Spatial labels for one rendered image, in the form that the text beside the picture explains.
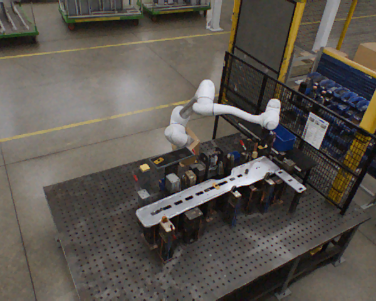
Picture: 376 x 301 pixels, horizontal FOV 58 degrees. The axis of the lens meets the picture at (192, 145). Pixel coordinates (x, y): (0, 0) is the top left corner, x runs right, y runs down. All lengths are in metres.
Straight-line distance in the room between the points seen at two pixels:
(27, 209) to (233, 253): 2.38
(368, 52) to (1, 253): 6.11
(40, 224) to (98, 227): 1.19
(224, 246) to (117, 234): 0.86
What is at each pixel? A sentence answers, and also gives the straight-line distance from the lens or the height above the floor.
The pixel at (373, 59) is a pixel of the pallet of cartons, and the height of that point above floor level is 0.92.
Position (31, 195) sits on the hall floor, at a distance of 4.34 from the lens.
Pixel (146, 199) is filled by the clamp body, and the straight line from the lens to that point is 2.67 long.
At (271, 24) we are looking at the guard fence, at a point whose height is 1.61.
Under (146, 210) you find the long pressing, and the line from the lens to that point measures 2.63.
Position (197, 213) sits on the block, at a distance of 2.60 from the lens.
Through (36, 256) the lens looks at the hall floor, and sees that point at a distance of 3.77.
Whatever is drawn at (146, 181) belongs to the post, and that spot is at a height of 1.03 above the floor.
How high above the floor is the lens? 2.95
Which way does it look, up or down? 37 degrees down
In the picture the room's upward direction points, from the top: 6 degrees clockwise
